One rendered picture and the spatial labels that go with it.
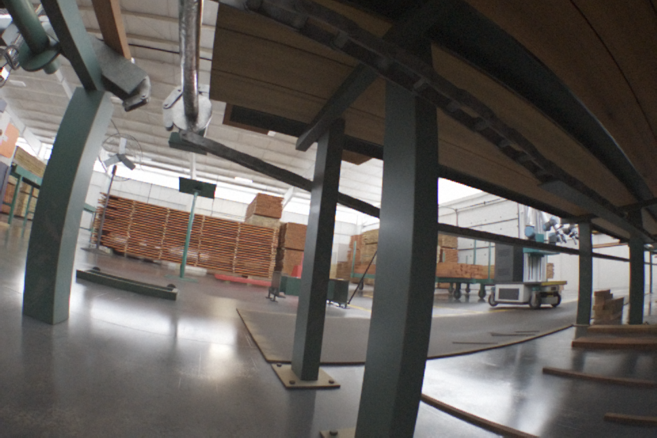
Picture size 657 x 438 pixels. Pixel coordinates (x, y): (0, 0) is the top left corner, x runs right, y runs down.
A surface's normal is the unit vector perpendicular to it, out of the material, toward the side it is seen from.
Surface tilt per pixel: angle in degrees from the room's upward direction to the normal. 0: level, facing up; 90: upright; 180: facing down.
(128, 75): 90
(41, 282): 90
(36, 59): 90
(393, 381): 90
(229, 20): 180
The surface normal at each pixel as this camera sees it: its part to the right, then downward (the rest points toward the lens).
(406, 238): -0.92, -0.20
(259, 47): -0.11, 0.96
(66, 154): 0.38, -0.21
